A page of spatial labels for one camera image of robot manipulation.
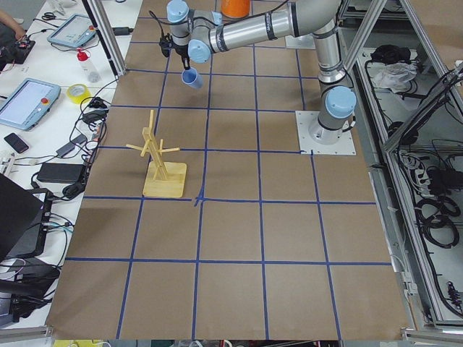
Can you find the orange can with silver lid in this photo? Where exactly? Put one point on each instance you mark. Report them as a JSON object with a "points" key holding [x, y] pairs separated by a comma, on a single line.
{"points": [[235, 9]]}

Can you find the wooden cup tree stand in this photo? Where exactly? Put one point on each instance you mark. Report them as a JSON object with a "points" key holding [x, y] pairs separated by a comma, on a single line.
{"points": [[163, 178]]}

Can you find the crumpled white cloth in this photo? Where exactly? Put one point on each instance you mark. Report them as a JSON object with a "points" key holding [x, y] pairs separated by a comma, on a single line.
{"points": [[396, 77]]}

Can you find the teach pendant tablet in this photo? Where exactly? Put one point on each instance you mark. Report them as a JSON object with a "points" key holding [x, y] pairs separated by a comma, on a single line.
{"points": [[74, 32], [29, 103]]}

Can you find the light blue plastic cup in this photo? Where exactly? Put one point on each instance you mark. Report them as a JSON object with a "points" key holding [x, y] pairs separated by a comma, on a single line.
{"points": [[191, 78]]}

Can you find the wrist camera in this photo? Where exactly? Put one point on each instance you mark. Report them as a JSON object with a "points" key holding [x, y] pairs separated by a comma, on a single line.
{"points": [[165, 45]]}

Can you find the yellow tape roll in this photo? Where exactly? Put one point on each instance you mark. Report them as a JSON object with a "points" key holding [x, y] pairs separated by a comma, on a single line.
{"points": [[78, 93]]}

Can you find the red capped squeeze bottle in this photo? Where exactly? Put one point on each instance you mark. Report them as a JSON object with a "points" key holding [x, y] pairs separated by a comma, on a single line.
{"points": [[87, 66]]}

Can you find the black power adapter brick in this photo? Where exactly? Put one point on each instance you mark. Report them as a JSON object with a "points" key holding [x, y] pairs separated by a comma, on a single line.
{"points": [[60, 173]]}

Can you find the right side black adapter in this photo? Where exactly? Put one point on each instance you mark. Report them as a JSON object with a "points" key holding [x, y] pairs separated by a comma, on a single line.
{"points": [[122, 31]]}

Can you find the black laptop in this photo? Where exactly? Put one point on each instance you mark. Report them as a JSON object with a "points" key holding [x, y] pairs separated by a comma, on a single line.
{"points": [[24, 213]]}

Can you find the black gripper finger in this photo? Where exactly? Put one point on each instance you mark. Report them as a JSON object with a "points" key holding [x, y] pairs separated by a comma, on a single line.
{"points": [[186, 63]]}

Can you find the near teach pendant tablet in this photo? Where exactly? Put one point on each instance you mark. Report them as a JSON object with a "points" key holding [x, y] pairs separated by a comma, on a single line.
{"points": [[29, 103]]}

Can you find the far teach pendant tablet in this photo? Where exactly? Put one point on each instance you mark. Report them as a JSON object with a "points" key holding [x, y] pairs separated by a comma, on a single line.
{"points": [[74, 32]]}

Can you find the aluminium frame post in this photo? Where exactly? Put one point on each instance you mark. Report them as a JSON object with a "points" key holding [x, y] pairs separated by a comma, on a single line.
{"points": [[101, 23]]}

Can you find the black scissors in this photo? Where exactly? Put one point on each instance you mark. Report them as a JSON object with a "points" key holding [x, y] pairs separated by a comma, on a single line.
{"points": [[48, 16]]}

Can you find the black smartphone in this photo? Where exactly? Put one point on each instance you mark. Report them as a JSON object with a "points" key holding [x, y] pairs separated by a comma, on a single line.
{"points": [[16, 143]]}

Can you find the small black adapter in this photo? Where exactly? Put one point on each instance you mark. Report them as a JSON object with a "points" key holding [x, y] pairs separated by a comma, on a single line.
{"points": [[70, 146]]}

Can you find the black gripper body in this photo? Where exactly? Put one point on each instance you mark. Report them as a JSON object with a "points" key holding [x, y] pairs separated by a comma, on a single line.
{"points": [[181, 53]]}

